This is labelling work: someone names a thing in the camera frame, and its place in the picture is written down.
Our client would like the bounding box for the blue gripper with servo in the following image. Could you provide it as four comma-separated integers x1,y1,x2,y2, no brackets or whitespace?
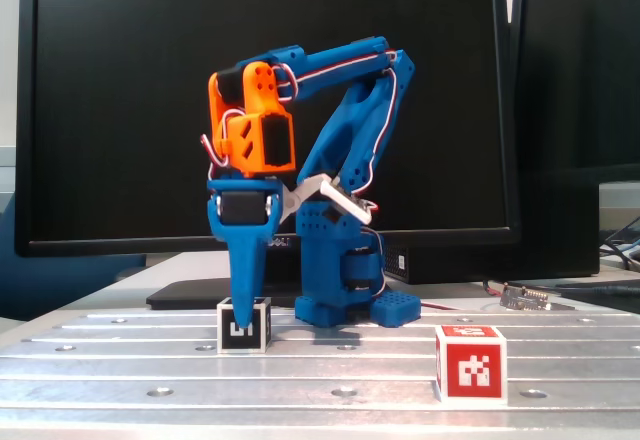
206,168,282,331

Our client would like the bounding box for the black cube with white marker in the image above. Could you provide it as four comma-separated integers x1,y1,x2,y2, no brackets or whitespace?
216,297,273,355

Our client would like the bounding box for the red cube with white marker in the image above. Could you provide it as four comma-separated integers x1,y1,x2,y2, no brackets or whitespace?
433,324,509,404

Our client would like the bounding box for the slotted aluminium plate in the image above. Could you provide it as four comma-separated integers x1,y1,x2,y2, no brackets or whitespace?
0,308,640,431

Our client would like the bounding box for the black Dell monitor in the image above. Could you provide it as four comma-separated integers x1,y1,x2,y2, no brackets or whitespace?
14,0,524,311

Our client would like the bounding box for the small controller circuit board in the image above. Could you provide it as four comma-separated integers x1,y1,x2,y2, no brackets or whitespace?
499,284,552,311

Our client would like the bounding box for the black monitor without logo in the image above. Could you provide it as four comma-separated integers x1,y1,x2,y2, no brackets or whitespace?
514,0,640,184

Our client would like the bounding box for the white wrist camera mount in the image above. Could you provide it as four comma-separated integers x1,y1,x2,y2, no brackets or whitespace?
279,172,379,226

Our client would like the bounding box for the red white black servo cable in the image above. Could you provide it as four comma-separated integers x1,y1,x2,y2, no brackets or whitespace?
276,48,405,102
199,108,247,172
362,224,390,302
349,52,406,197

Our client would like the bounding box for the red white base wire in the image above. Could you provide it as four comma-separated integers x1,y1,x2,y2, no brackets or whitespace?
418,279,506,312

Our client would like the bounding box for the black power plug cable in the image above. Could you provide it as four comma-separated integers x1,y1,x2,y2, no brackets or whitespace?
554,282,640,297

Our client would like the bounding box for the thin black cable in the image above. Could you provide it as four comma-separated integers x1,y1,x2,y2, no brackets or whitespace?
599,215,640,267

